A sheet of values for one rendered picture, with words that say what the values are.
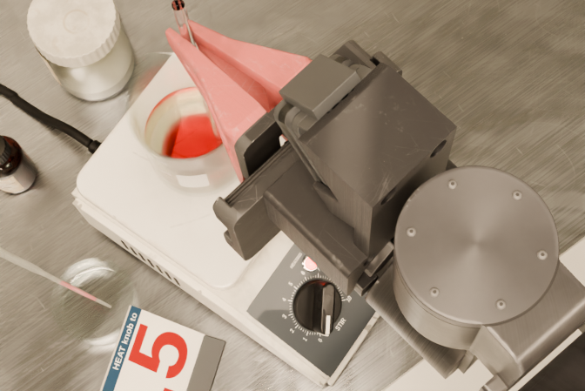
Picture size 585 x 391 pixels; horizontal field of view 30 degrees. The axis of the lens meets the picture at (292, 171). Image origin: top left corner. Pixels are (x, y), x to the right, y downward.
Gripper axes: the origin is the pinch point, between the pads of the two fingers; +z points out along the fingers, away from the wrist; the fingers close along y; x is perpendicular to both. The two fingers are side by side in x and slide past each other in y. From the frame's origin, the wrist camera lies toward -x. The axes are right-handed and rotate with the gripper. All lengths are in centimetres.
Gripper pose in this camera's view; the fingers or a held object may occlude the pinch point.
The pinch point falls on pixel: (186, 40)
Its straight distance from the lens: 52.4
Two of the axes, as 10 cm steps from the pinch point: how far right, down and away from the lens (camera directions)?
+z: -6.9, -6.7, 2.7
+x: 0.5, 3.2, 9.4
